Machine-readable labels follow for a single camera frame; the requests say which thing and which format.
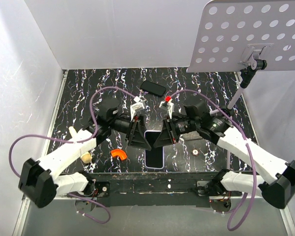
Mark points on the black phone on table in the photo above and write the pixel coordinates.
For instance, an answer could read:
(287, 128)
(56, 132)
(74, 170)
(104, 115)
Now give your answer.
(153, 88)

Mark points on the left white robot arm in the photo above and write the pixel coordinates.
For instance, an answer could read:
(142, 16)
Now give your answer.
(42, 180)

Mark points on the perforated music stand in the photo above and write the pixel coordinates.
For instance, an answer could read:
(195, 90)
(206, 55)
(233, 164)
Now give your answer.
(234, 34)

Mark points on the orange curved pipe piece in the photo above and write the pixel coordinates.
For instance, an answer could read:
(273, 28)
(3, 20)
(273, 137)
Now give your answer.
(119, 153)

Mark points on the cream wooden pestle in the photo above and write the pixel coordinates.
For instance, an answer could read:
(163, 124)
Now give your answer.
(86, 157)

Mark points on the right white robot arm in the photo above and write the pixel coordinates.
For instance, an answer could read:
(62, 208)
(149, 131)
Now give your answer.
(274, 179)

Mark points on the lavender phone case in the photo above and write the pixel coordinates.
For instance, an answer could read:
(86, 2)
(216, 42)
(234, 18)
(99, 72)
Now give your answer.
(163, 157)

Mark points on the small round coin object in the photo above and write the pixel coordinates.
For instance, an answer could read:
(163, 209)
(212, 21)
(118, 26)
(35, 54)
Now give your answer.
(195, 152)

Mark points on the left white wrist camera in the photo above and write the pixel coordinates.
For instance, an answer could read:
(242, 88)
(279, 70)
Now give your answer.
(138, 105)

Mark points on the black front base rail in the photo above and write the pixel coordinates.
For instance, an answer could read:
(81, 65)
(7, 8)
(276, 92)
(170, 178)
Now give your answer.
(152, 188)

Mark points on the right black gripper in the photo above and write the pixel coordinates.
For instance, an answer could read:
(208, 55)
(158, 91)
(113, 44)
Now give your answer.
(168, 135)

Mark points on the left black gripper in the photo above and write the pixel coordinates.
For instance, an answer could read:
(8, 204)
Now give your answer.
(136, 138)

